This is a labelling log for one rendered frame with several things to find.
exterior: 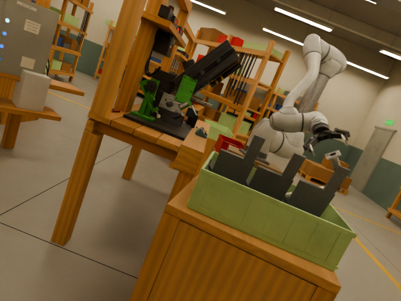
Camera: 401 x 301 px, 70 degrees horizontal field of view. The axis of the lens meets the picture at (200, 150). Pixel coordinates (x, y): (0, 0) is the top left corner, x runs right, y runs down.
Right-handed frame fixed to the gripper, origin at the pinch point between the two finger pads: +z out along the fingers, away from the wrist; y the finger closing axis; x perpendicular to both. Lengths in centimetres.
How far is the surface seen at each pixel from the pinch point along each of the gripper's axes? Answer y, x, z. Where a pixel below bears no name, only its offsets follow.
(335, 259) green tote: -12.4, 28.7, 32.9
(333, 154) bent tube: 0.1, -1.2, 10.1
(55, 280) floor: -152, 14, 27
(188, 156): -71, -9, -23
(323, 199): -9.1, 13.5, 16.1
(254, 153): -27.7, -15.0, 16.1
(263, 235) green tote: -33.7, 11.1, 32.4
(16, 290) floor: -157, 4, 41
